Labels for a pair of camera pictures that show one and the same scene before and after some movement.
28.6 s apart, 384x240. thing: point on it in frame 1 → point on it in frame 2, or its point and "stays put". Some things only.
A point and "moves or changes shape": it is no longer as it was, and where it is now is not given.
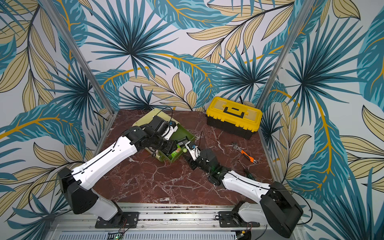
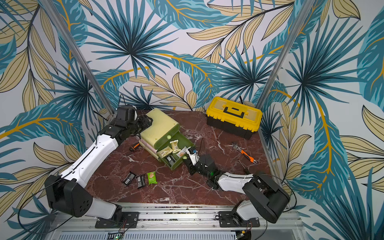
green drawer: (183, 138) moves or changes shape
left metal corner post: (79, 55) stays put
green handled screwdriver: (247, 172) stays put
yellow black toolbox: (233, 117) stays put
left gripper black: (169, 148) → (146, 122)
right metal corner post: (303, 11) stays put
